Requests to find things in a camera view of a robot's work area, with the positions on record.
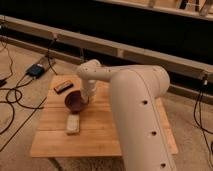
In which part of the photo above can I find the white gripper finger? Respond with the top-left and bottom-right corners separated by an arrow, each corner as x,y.
82,96 -> 89,104

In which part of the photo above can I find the dark ceramic bowl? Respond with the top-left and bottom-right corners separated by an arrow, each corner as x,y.
64,90 -> 87,114

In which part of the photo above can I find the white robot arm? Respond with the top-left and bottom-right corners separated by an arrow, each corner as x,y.
77,59 -> 176,171

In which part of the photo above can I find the beige sponge block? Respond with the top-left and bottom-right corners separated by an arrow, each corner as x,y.
66,115 -> 80,134

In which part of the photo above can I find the wooden table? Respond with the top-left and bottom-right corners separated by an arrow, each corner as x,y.
31,81 -> 177,157

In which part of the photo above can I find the black power adapter box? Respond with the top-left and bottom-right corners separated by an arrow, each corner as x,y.
26,64 -> 45,78

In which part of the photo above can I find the black cable at right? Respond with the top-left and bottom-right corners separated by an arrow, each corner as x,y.
193,78 -> 213,161

